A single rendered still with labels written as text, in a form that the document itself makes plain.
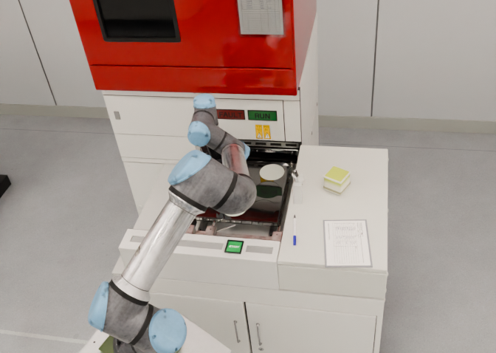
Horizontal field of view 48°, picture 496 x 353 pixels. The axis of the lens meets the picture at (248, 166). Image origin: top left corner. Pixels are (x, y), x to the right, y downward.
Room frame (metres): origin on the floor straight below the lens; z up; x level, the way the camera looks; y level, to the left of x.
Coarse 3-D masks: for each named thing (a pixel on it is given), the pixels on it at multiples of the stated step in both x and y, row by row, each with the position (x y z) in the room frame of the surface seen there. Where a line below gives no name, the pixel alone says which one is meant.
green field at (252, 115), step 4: (252, 112) 1.85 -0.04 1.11; (256, 112) 1.85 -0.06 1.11; (260, 112) 1.85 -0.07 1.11; (264, 112) 1.84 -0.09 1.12; (268, 112) 1.84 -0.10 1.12; (272, 112) 1.83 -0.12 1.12; (252, 116) 1.85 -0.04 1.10; (256, 116) 1.85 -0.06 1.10; (260, 116) 1.85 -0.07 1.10; (264, 116) 1.84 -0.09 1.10; (268, 116) 1.84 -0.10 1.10; (272, 116) 1.83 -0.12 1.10
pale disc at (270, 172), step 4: (272, 164) 1.78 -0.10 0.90; (264, 168) 1.76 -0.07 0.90; (268, 168) 1.75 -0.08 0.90; (272, 168) 1.75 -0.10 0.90; (276, 168) 1.75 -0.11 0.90; (280, 168) 1.75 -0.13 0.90; (260, 172) 1.74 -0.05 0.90; (264, 172) 1.73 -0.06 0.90; (268, 172) 1.73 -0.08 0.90; (272, 172) 1.73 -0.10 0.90; (276, 172) 1.73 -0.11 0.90; (280, 172) 1.72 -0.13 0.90; (264, 176) 1.71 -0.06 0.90; (268, 176) 1.70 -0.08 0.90; (272, 176) 1.70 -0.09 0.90; (276, 176) 1.70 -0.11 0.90; (280, 176) 1.70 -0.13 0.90
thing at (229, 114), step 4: (220, 112) 1.89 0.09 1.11; (224, 112) 1.88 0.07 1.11; (228, 112) 1.88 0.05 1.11; (232, 112) 1.87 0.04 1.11; (236, 112) 1.87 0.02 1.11; (240, 112) 1.87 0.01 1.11; (220, 116) 1.89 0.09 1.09; (224, 116) 1.88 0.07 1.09; (228, 116) 1.88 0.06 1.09; (232, 116) 1.87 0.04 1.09; (236, 116) 1.87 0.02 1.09; (240, 116) 1.87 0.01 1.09
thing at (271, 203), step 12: (252, 168) 1.77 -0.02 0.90; (288, 168) 1.74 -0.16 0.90; (264, 180) 1.68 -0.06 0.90; (276, 180) 1.68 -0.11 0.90; (264, 192) 1.62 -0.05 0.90; (276, 192) 1.61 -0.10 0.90; (252, 204) 1.56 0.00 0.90; (264, 204) 1.55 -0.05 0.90; (276, 204) 1.54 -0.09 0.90; (204, 216) 1.52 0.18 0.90; (216, 216) 1.51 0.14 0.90; (228, 216) 1.50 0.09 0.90; (240, 216) 1.50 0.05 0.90; (252, 216) 1.49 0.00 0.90; (264, 216) 1.48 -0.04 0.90; (276, 216) 1.47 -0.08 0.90
